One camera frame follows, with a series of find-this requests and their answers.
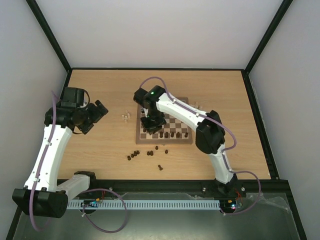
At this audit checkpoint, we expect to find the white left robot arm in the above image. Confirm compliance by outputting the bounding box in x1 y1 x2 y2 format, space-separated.
12 87 108 218

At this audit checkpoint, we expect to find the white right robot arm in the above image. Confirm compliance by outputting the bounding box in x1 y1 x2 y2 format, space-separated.
133 85 237 196

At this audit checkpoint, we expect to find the wooden chess board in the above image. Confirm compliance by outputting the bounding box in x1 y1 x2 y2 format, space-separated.
135 106 193 145

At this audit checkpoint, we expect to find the light chess pieces left pile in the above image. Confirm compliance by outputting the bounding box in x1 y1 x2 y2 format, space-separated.
121 109 132 123

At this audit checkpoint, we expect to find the light chess pieces pile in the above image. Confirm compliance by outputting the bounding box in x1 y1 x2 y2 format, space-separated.
189 101 203 110
121 109 132 123

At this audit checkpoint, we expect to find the dark chess pieces middle cluster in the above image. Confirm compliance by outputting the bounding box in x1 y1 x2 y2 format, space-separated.
147 150 154 156

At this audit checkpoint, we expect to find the dark chess pieces left cluster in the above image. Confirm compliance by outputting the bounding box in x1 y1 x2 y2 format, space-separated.
127 150 140 161

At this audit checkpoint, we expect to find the light chess pieces right pile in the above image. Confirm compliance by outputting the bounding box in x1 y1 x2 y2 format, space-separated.
189 101 203 110

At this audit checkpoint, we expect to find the black enclosure frame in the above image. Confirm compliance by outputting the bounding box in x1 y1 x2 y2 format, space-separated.
7 0 306 240

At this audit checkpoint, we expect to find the light blue cable duct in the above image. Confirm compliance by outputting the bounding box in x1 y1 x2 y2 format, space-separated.
67 199 221 211

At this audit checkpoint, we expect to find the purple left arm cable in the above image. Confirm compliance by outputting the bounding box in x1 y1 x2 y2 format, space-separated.
29 90 128 233

